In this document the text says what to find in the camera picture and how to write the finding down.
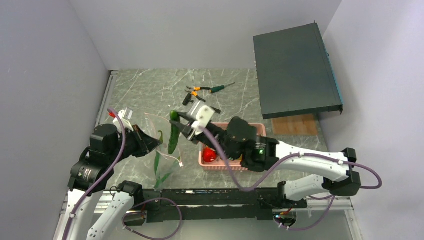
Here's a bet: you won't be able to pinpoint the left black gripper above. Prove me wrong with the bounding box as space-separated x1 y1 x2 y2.
108 123 162 164

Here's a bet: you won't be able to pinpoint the green cucumber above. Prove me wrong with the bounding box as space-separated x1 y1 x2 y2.
167 110 181 155

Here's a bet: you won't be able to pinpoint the red tomato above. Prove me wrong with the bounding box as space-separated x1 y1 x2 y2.
202 147 217 163

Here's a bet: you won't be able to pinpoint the clear zip top bag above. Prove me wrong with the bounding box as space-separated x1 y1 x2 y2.
143 112 184 189

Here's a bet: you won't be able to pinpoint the pink plastic basket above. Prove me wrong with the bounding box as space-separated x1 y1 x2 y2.
198 123 267 172

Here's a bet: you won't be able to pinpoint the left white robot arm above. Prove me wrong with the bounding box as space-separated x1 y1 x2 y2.
58 123 162 240

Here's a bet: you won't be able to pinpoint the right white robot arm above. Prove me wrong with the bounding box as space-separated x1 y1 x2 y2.
170 116 362 208

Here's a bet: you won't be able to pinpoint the black hammer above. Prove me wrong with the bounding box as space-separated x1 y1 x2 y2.
182 93 222 114

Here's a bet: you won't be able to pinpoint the wooden board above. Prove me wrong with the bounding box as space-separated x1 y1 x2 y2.
271 114 318 136

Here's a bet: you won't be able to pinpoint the dark green metal box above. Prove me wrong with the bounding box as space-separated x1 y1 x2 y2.
253 22 344 120

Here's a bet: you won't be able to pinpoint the orange handled pliers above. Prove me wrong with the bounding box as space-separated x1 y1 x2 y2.
185 86 211 102

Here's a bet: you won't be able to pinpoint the green handled screwdriver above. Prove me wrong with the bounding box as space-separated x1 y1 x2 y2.
210 82 235 94

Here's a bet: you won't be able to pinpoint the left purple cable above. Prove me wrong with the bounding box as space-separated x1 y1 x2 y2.
61 106 183 240

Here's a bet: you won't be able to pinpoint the aluminium frame rail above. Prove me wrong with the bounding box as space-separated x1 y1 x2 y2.
52 187 365 240

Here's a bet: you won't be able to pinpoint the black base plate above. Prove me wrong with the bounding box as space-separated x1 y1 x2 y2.
143 187 308 223

